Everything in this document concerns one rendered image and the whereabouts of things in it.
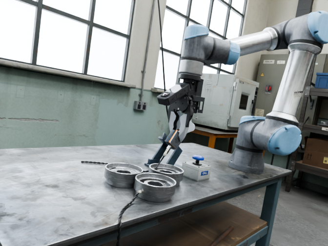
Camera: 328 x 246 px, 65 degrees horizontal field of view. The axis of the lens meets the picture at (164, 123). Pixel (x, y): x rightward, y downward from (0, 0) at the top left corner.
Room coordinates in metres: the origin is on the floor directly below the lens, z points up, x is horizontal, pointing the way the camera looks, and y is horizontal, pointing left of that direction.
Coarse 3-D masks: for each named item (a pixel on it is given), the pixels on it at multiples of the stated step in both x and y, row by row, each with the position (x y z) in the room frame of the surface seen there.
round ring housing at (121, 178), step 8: (112, 168) 0.72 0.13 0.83; (128, 168) 0.74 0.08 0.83; (136, 168) 0.73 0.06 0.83; (104, 176) 0.67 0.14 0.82; (112, 176) 0.65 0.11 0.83; (120, 176) 0.64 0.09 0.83; (128, 176) 0.65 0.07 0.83; (112, 184) 0.65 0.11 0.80; (120, 184) 0.65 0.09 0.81; (128, 184) 0.65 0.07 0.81
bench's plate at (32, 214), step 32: (0, 160) 0.73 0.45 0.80; (32, 160) 0.77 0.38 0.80; (64, 160) 0.82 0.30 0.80; (96, 160) 0.88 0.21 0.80; (128, 160) 0.94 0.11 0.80; (160, 160) 1.02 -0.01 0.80; (192, 160) 1.11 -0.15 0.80; (224, 160) 1.21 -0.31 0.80; (0, 192) 0.52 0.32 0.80; (32, 192) 0.54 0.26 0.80; (64, 192) 0.57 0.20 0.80; (96, 192) 0.60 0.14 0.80; (128, 192) 0.63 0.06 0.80; (192, 192) 0.70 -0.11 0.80; (224, 192) 0.75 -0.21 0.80; (0, 224) 0.41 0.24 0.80; (32, 224) 0.42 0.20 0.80; (64, 224) 0.44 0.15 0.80; (96, 224) 0.45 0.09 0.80; (128, 224) 0.49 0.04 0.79
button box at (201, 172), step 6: (186, 162) 0.86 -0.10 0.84; (192, 162) 0.87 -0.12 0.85; (186, 168) 0.84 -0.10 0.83; (192, 168) 0.82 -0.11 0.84; (198, 168) 0.81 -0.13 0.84; (204, 168) 0.83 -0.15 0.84; (210, 168) 0.85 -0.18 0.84; (186, 174) 0.84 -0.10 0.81; (192, 174) 0.82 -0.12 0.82; (198, 174) 0.81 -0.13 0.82; (204, 174) 0.83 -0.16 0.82; (198, 180) 0.81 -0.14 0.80
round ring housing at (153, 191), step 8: (136, 176) 0.64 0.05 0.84; (144, 176) 0.67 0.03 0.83; (152, 176) 0.68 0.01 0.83; (160, 176) 0.68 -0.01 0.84; (136, 184) 0.61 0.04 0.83; (144, 184) 0.59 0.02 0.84; (152, 184) 0.65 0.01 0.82; (160, 184) 0.65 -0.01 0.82; (136, 192) 0.62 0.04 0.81; (144, 192) 0.59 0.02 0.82; (152, 192) 0.58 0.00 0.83; (160, 192) 0.59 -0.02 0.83; (168, 192) 0.60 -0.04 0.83; (152, 200) 0.59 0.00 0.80; (160, 200) 0.59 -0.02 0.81; (168, 200) 0.61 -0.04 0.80
